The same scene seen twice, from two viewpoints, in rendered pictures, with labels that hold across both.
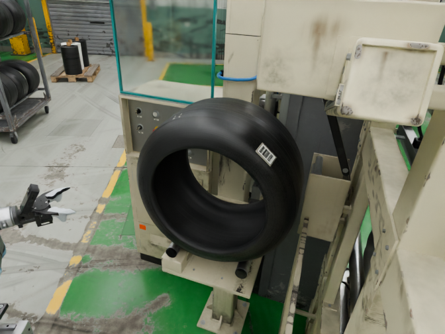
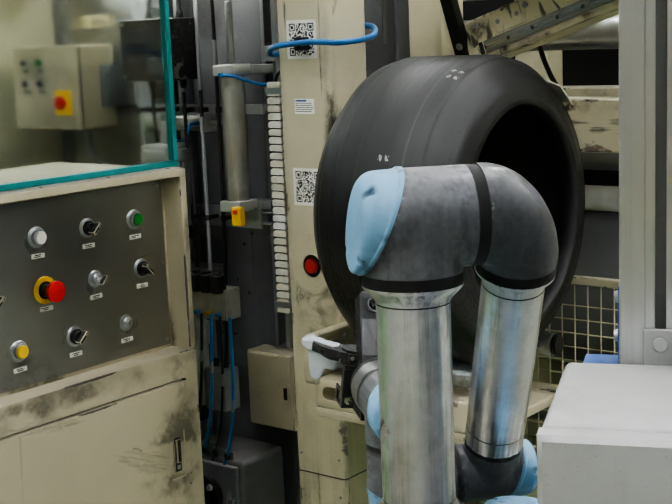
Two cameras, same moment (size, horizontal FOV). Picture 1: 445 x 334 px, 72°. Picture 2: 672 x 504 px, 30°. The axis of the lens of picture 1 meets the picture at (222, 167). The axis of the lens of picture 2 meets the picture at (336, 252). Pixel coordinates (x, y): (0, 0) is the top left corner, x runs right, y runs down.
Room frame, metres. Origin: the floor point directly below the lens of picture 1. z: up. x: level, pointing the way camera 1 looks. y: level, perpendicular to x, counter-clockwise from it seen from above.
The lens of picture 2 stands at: (0.31, 2.30, 1.51)
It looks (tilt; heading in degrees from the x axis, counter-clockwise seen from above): 10 degrees down; 291
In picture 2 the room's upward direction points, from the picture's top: 2 degrees counter-clockwise
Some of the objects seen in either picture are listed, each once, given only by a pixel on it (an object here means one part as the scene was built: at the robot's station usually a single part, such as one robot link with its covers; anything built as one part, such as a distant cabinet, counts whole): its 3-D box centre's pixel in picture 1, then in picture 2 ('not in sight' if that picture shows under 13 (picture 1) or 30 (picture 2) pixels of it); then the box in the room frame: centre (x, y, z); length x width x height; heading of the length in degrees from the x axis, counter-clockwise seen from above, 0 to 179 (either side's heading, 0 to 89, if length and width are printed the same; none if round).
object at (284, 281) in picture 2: not in sight; (287, 197); (1.32, -0.06, 1.19); 0.05 x 0.04 x 0.48; 73
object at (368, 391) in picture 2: not in sight; (393, 408); (0.81, 0.83, 1.04); 0.11 x 0.08 x 0.09; 121
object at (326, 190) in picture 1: (323, 196); not in sight; (1.08, -0.43, 1.05); 0.20 x 0.15 x 0.30; 163
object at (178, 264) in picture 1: (189, 236); (403, 399); (1.02, 0.13, 0.84); 0.36 x 0.09 x 0.06; 163
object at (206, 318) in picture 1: (224, 313); not in sight; (1.23, -0.06, 0.02); 0.27 x 0.27 x 0.04; 73
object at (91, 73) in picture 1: (75, 57); not in sight; (6.97, 3.39, 0.38); 1.20 x 0.80 x 0.76; 13
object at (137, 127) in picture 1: (180, 183); (36, 493); (1.75, 0.28, 0.63); 0.56 x 0.41 x 1.27; 73
